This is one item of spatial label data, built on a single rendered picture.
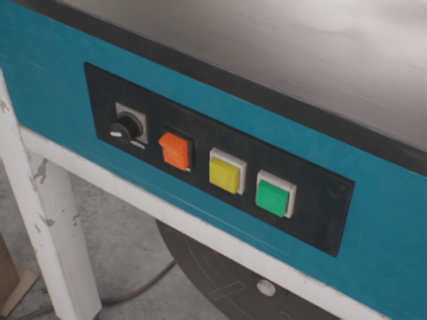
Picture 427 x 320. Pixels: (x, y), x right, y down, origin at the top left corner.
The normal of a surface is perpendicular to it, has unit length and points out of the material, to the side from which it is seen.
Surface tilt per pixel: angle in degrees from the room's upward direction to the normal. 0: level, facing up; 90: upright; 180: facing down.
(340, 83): 0
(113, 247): 0
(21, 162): 90
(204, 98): 90
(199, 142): 90
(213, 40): 0
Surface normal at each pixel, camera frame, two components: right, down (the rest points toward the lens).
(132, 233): 0.00, -0.70
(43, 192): 0.84, 0.40
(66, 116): -0.55, 0.60
